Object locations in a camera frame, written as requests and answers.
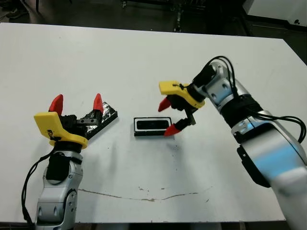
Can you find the person in dark shoes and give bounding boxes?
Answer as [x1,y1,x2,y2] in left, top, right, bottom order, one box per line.
[4,7,19,18]

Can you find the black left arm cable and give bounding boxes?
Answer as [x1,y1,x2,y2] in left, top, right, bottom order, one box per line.
[21,153,52,226]

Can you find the black box white lining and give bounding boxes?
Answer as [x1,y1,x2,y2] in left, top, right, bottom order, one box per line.
[133,116,174,138]

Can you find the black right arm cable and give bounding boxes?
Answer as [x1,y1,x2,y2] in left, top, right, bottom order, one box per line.
[206,56,307,144]

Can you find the glossy black box lid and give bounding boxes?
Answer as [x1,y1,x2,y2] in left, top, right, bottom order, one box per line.
[85,102,119,139]

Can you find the white cabinet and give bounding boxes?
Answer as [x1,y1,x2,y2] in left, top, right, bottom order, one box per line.
[243,0,307,24]

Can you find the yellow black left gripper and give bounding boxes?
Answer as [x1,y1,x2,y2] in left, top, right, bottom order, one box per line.
[33,93,104,152]

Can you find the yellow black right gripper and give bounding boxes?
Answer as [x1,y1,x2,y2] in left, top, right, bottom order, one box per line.
[157,80,206,137]

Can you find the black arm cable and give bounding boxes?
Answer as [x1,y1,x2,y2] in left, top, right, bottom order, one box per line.
[21,153,52,226]
[206,56,307,144]

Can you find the black slim camera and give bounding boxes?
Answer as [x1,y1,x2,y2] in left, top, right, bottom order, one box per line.
[136,120,171,132]

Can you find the black wheeled equipment frame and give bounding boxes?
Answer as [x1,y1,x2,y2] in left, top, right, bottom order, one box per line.
[121,0,207,32]

